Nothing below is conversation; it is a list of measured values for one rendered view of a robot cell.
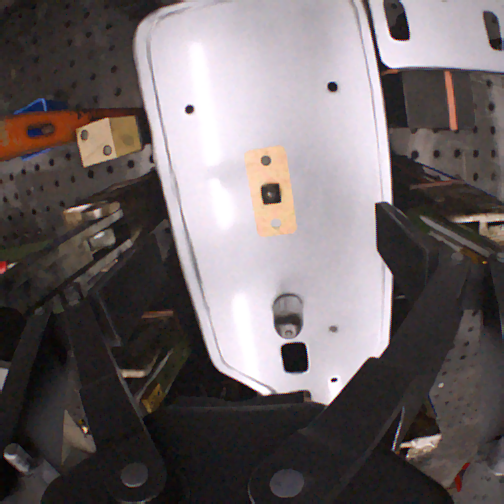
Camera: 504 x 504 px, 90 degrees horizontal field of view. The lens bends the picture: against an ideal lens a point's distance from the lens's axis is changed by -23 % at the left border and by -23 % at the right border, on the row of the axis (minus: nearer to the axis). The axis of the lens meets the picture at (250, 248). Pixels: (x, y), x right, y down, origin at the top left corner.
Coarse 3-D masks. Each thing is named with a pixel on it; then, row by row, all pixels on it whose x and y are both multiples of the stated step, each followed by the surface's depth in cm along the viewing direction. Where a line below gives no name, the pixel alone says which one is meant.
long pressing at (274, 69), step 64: (192, 0) 23; (256, 0) 23; (320, 0) 22; (192, 64) 26; (256, 64) 25; (320, 64) 25; (192, 128) 28; (256, 128) 28; (320, 128) 27; (384, 128) 27; (192, 192) 30; (320, 192) 29; (384, 192) 29; (192, 256) 33; (256, 256) 32; (320, 256) 32; (256, 320) 36; (320, 320) 35; (384, 320) 35; (256, 384) 39; (320, 384) 39
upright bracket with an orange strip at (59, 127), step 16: (32, 112) 18; (48, 112) 20; (64, 112) 22; (80, 112) 24; (96, 112) 27; (112, 112) 30; (128, 112) 33; (0, 128) 15; (16, 128) 16; (32, 128) 19; (48, 128) 20; (64, 128) 22; (0, 144) 15; (16, 144) 16; (32, 144) 18; (48, 144) 20; (64, 144) 23; (0, 160) 15
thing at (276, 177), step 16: (256, 160) 28; (272, 160) 28; (256, 176) 29; (272, 176) 29; (288, 176) 29; (256, 192) 30; (288, 192) 29; (256, 208) 30; (272, 208) 30; (288, 208) 30; (256, 224) 31; (288, 224) 31
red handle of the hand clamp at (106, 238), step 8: (104, 232) 25; (112, 232) 26; (88, 240) 25; (96, 240) 25; (104, 240) 25; (112, 240) 26; (96, 248) 25; (104, 248) 26; (24, 256) 23; (0, 264) 21; (8, 264) 22; (0, 272) 21
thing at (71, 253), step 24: (120, 216) 26; (72, 240) 21; (120, 240) 28; (24, 264) 17; (48, 264) 18; (72, 264) 22; (96, 264) 23; (0, 288) 14; (24, 288) 17; (48, 288) 19; (0, 312) 12; (24, 312) 17; (0, 336) 12
